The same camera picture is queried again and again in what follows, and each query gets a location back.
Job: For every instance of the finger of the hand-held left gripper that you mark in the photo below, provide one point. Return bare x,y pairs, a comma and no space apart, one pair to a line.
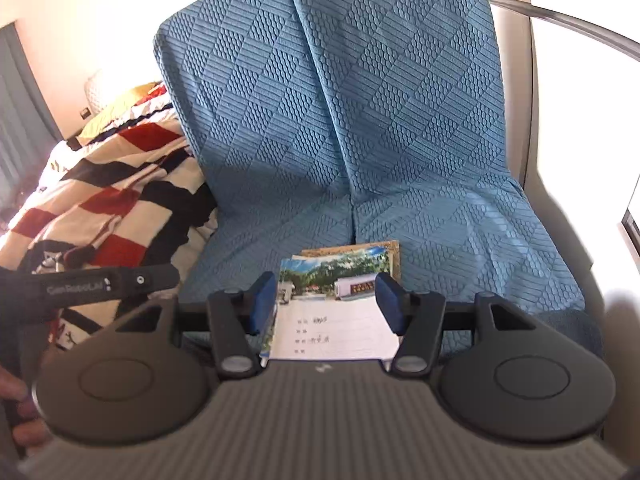
145,279

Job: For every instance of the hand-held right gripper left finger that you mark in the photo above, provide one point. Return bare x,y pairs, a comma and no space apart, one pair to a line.
262,305

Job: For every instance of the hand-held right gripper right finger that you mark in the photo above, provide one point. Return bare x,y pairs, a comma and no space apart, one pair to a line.
390,305

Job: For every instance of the brown patterned book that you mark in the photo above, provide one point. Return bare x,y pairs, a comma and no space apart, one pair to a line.
395,260

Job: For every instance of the person's left hand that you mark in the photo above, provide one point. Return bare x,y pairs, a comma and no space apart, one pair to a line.
30,432

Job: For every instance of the striped blanket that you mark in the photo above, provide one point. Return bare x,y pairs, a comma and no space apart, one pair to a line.
115,190

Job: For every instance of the yellow pillow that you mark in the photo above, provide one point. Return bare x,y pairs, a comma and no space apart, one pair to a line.
125,107

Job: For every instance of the person's right leg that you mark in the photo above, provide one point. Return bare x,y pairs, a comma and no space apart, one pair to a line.
570,332

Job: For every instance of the grey curtain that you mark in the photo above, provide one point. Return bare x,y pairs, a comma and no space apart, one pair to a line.
25,110

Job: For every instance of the blue textured sofa chair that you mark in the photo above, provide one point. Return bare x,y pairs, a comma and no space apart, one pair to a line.
425,110
250,110

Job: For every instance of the white quilted headboard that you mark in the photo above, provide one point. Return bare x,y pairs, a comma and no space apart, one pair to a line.
96,87

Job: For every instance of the grey framed white panel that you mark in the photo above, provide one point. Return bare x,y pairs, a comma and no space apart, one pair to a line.
632,232

